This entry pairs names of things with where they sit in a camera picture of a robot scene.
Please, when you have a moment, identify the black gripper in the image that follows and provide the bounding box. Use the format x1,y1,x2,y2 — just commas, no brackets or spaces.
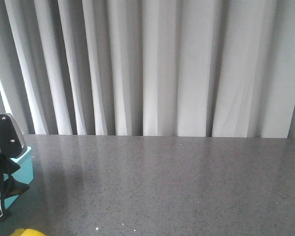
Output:
0,113,30,222

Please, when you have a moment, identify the yellow toy beetle car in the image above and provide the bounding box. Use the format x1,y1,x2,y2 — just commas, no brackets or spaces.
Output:
10,229,46,236

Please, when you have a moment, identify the light blue box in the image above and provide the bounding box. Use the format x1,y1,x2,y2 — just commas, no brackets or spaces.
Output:
0,147,33,222

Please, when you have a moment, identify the grey pleated curtain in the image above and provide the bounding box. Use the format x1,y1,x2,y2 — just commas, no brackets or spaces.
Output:
0,0,295,138

